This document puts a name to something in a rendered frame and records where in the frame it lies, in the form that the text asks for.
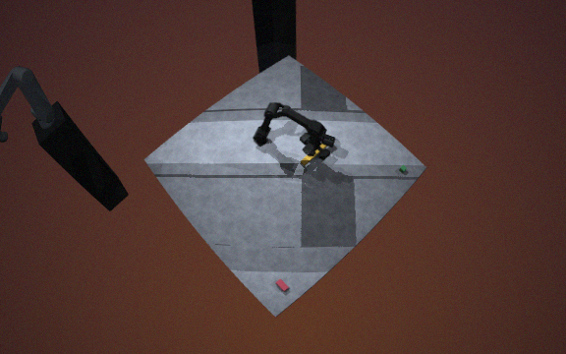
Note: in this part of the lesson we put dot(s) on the yellow bar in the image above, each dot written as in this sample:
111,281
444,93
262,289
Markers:
308,158

